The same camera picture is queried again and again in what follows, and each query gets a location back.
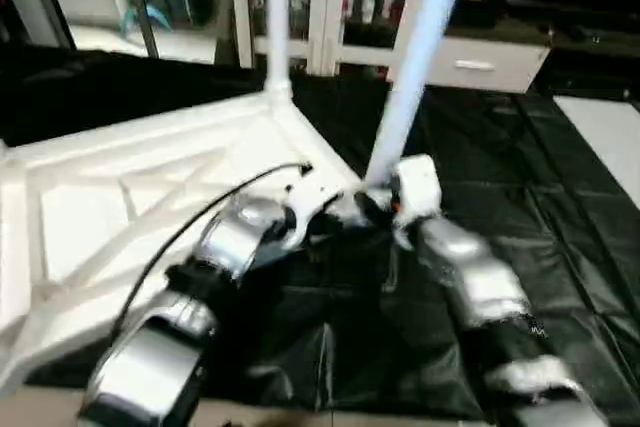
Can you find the black plastic mat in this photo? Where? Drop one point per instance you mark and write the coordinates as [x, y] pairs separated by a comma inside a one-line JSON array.
[[540, 207]]

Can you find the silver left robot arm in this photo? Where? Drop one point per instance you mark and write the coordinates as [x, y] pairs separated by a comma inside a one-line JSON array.
[[200, 297]]

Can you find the white plastic table top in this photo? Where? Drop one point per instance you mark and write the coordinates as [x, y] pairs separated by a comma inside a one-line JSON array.
[[120, 197]]

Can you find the white drawer unit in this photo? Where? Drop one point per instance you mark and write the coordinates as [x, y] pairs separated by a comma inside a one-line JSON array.
[[480, 65]]

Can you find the grey metal pole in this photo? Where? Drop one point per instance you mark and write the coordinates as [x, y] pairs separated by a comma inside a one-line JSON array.
[[138, 2]]

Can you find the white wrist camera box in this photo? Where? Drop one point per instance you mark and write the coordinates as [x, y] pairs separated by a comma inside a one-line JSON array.
[[415, 192], [315, 197]]

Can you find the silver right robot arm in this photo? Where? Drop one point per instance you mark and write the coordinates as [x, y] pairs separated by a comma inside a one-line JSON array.
[[490, 307]]

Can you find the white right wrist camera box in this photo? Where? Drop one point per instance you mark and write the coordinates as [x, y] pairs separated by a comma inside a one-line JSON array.
[[415, 192]]

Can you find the light blue plastic object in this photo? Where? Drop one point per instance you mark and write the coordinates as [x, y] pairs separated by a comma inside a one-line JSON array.
[[145, 17]]

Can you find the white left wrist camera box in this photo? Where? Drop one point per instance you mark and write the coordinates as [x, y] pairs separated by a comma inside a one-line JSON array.
[[315, 197]]

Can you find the white plastic table leg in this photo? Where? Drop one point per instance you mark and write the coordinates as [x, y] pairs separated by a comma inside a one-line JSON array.
[[415, 57], [277, 17]]

